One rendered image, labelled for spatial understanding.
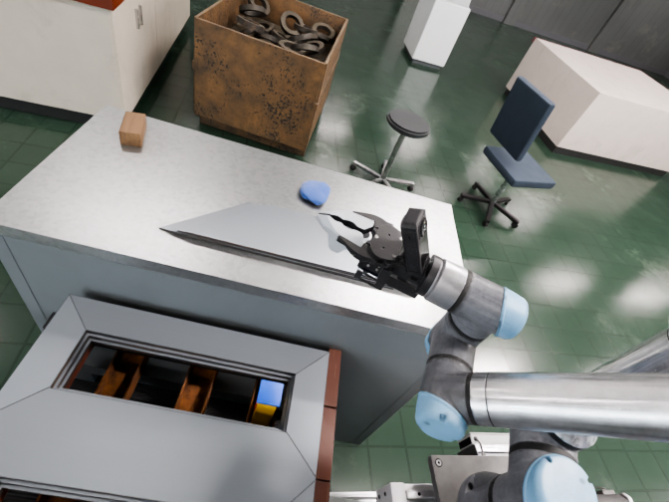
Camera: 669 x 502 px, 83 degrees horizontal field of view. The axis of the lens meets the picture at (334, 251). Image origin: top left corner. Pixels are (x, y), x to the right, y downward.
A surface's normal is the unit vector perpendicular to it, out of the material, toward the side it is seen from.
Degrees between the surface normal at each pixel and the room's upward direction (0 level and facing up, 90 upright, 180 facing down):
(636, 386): 48
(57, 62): 90
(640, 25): 90
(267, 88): 90
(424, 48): 90
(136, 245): 0
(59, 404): 0
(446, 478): 0
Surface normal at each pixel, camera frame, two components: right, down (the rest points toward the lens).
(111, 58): 0.05, 0.75
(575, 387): -0.50, -0.73
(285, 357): 0.27, -0.65
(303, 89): -0.15, 0.70
